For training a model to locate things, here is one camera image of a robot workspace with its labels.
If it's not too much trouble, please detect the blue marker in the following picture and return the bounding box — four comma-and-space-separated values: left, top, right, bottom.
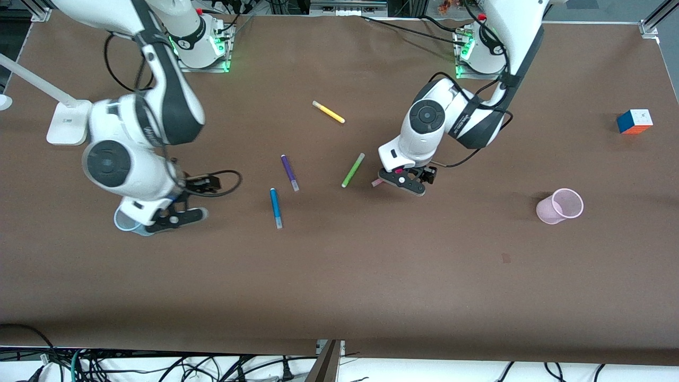
269, 187, 284, 230

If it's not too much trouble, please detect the translucent blue plastic cup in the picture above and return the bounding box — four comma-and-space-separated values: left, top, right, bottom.
114, 206, 155, 237

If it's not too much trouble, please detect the green marker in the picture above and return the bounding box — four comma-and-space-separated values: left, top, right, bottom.
341, 152, 366, 188

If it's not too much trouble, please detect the yellow marker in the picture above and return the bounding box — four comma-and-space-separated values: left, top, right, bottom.
312, 100, 346, 124

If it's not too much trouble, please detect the purple marker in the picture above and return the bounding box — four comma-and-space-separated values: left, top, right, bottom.
281, 154, 300, 193

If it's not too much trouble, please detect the white lamp base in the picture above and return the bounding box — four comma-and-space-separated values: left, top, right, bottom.
0, 53, 94, 146

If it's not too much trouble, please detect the translucent pink plastic cup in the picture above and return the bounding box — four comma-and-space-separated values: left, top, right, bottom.
536, 188, 585, 225

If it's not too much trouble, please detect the grey metal box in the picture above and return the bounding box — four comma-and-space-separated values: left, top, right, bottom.
309, 0, 389, 18

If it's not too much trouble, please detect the aluminium table leg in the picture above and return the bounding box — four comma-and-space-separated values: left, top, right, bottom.
304, 340, 346, 382

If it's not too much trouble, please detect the colourful puzzle cube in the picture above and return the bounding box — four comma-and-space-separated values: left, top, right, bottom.
616, 109, 654, 135

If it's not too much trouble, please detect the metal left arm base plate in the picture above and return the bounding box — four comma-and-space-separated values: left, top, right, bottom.
452, 28, 502, 81

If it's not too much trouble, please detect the black cable on table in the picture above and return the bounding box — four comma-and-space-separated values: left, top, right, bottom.
361, 15, 467, 42

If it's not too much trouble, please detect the black looped floor cable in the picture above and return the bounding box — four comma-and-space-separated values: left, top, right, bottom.
0, 323, 56, 367

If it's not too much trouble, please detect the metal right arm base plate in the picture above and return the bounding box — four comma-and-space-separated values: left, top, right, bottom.
178, 20, 236, 74

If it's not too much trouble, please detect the aluminium frame corner bracket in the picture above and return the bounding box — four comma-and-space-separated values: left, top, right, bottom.
29, 0, 53, 23
639, 0, 679, 39

